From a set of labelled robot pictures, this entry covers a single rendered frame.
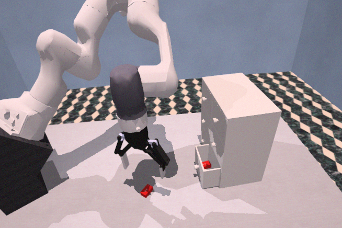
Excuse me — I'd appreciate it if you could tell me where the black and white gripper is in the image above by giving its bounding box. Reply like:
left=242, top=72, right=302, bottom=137
left=114, top=126, right=170, bottom=179

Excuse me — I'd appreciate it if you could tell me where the small red block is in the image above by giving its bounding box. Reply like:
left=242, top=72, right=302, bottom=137
left=202, top=161, right=211, bottom=169
left=140, top=184, right=153, bottom=198

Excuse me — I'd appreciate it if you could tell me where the white chest of drawers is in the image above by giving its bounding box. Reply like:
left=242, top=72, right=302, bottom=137
left=202, top=73, right=282, bottom=188

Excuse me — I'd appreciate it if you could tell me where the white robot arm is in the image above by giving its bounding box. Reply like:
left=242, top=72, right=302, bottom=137
left=0, top=0, right=179, bottom=141

